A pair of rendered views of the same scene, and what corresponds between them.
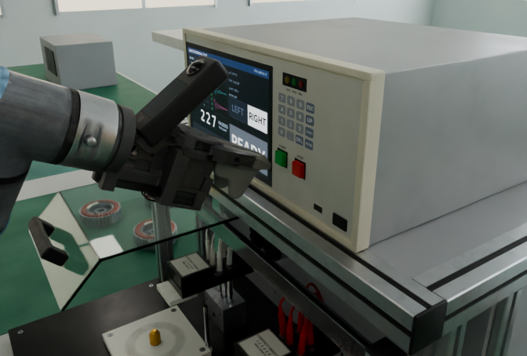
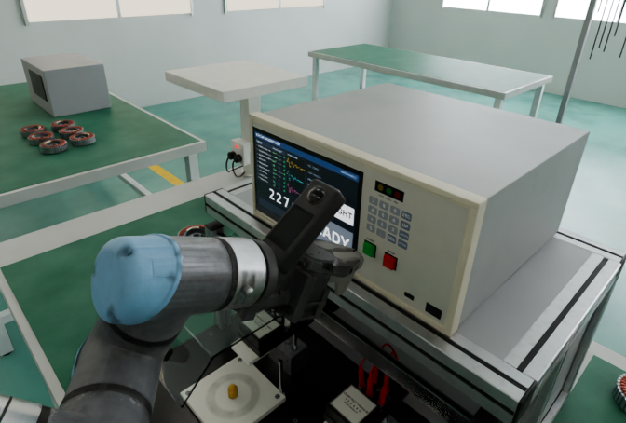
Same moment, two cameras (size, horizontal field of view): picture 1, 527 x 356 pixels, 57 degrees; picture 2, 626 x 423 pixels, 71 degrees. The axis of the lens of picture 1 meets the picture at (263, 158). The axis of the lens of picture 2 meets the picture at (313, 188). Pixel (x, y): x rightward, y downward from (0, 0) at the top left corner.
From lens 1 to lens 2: 0.23 m
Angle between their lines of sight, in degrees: 11
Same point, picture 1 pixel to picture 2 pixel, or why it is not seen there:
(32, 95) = (201, 264)
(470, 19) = (424, 25)
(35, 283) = not seen: hidden behind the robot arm
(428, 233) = (496, 307)
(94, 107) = (246, 256)
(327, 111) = (426, 223)
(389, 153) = (479, 256)
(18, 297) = not seen: hidden behind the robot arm
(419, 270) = (504, 349)
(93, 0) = (65, 9)
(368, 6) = (334, 13)
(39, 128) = (210, 293)
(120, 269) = not seen: hidden behind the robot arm
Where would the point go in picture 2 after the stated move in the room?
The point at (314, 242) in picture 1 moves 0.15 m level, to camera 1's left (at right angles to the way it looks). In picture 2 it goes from (412, 329) to (304, 342)
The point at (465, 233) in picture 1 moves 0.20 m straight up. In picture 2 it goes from (524, 304) to (562, 183)
